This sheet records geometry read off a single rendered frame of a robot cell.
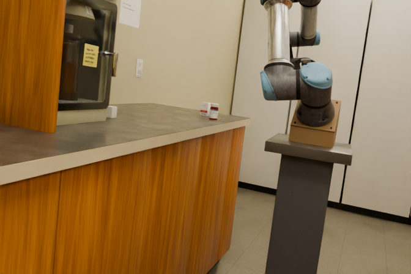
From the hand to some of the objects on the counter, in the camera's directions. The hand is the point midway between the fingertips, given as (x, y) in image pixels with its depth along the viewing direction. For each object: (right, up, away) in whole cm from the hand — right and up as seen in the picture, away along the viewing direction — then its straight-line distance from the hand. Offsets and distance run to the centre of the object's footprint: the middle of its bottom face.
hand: (298, 65), depth 177 cm
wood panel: (-109, -24, -47) cm, 122 cm away
